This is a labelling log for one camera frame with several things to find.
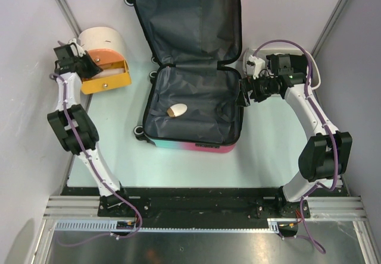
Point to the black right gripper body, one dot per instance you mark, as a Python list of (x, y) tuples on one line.
[(262, 88)]

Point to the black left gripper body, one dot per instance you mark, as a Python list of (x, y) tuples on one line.
[(87, 66)]

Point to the cream and orange drawer box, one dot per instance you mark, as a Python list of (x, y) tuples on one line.
[(108, 49)]

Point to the white rectangular plastic basin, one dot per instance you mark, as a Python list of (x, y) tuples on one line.
[(315, 77)]

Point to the pink and teal kids suitcase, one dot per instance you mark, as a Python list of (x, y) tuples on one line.
[(194, 43)]

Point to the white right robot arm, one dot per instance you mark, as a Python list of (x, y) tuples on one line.
[(326, 153)]

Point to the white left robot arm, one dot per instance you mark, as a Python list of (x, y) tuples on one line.
[(75, 130)]

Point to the white egg-shaped case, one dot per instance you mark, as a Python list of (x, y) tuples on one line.
[(176, 110)]

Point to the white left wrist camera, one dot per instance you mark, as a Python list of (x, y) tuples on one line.
[(74, 43)]

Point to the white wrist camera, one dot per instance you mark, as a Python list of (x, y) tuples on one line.
[(254, 65), (74, 43)]

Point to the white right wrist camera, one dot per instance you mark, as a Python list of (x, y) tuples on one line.
[(254, 65)]

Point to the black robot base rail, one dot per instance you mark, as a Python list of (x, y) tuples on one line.
[(150, 202)]

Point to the white slotted cable duct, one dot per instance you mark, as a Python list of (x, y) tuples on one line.
[(122, 227)]

